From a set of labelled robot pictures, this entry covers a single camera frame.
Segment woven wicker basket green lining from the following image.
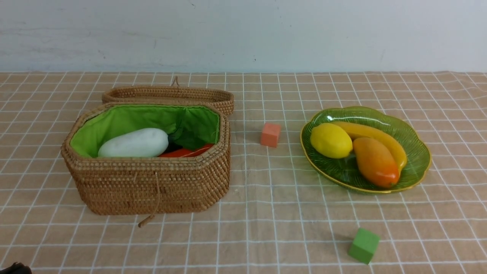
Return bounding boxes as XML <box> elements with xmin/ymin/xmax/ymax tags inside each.
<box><xmin>61</xmin><ymin>101</ymin><xmax>230</xmax><ymax>215</ymax></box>

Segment yellow banana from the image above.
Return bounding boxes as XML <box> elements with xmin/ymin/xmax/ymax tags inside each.
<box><xmin>331</xmin><ymin>121</ymin><xmax>407</xmax><ymax>172</ymax></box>

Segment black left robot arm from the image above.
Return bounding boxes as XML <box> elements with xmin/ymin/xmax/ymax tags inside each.
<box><xmin>0</xmin><ymin>262</ymin><xmax>32</xmax><ymax>274</ymax></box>

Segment purple eggplant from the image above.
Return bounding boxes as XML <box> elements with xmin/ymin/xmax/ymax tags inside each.
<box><xmin>163</xmin><ymin>142</ymin><xmax>183</xmax><ymax>154</ymax></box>

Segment beige checkered tablecloth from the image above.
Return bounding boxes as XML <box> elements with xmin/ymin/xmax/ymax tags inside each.
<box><xmin>0</xmin><ymin>72</ymin><xmax>487</xmax><ymax>274</ymax></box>

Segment white radish with leaves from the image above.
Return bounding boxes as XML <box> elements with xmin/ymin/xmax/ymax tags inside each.
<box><xmin>97</xmin><ymin>128</ymin><xmax>174</xmax><ymax>158</ymax></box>

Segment orange foam cube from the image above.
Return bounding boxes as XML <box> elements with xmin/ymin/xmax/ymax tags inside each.
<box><xmin>260</xmin><ymin>123</ymin><xmax>281</xmax><ymax>148</ymax></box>

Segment yellow lemon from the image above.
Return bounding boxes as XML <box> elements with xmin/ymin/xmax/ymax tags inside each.
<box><xmin>310</xmin><ymin>123</ymin><xmax>353</xmax><ymax>159</ymax></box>

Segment green glass leaf plate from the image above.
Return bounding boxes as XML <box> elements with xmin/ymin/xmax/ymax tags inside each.
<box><xmin>300</xmin><ymin>106</ymin><xmax>432</xmax><ymax>195</ymax></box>

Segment orange carrot with leaves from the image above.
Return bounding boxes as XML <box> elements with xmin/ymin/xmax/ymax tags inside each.
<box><xmin>159</xmin><ymin>144</ymin><xmax>214</xmax><ymax>158</ymax></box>

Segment woven wicker basket lid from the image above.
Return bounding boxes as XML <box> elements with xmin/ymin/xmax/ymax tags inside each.
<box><xmin>102</xmin><ymin>76</ymin><xmax>234</xmax><ymax>116</ymax></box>

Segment orange mango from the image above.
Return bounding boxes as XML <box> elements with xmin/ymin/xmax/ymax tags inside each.
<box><xmin>353</xmin><ymin>137</ymin><xmax>400</xmax><ymax>189</ymax></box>

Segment green foam cube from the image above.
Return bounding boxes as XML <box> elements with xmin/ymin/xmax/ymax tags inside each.
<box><xmin>348</xmin><ymin>228</ymin><xmax>380</xmax><ymax>264</ymax></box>

